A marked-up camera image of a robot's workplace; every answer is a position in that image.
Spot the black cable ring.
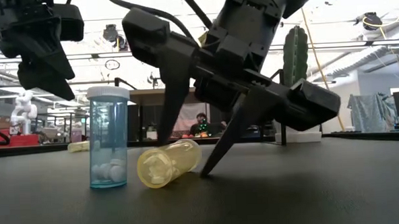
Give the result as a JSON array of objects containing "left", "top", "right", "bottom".
[{"left": 104, "top": 58, "right": 121, "bottom": 72}]

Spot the grey-blue cloth cover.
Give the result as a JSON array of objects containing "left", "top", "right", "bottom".
[{"left": 346, "top": 91, "right": 399, "bottom": 135}]

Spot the black ceiling cable reel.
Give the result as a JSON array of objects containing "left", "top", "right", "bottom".
[
  {"left": 355, "top": 11, "right": 384, "bottom": 32},
  {"left": 101, "top": 23, "right": 129, "bottom": 53}
]

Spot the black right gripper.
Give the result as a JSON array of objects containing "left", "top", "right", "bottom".
[{"left": 120, "top": 0, "right": 344, "bottom": 182}]

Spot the black partition panel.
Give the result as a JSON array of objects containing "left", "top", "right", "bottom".
[{"left": 128, "top": 104, "right": 143, "bottom": 143}]

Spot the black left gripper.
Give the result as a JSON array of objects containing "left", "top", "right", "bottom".
[{"left": 0, "top": 0, "right": 88, "bottom": 105}]

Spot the black aluminium table frame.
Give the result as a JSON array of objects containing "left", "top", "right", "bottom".
[{"left": 0, "top": 129, "right": 399, "bottom": 159}]

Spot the olive-yellow labelled pill bottle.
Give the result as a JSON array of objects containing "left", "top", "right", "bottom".
[{"left": 67, "top": 140, "right": 91, "bottom": 154}]

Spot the person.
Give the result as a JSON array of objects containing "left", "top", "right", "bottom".
[{"left": 188, "top": 111, "right": 224, "bottom": 140}]

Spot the green cactus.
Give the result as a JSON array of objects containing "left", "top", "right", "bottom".
[{"left": 281, "top": 25, "right": 311, "bottom": 89}]

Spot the yellow pill bottle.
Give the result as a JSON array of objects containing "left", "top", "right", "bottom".
[{"left": 135, "top": 138, "right": 204, "bottom": 190}]

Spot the yellow-orange hanging cable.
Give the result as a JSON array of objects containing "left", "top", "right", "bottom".
[{"left": 299, "top": 6, "right": 345, "bottom": 134}]

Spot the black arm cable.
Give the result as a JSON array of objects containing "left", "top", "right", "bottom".
[{"left": 104, "top": 0, "right": 217, "bottom": 46}]

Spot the clear blue pill bottle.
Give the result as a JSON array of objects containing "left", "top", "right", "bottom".
[{"left": 85, "top": 84, "right": 135, "bottom": 190}]

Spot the wooden shelf with black legs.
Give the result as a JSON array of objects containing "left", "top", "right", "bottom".
[{"left": 114, "top": 69, "right": 288, "bottom": 153}]

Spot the long ceiling light bar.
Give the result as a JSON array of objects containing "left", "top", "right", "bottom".
[{"left": 0, "top": 38, "right": 399, "bottom": 65}]

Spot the black table mat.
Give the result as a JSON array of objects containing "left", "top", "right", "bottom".
[{"left": 0, "top": 135, "right": 399, "bottom": 224}]

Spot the white cloth backdrop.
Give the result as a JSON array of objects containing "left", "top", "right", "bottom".
[{"left": 171, "top": 103, "right": 208, "bottom": 133}]

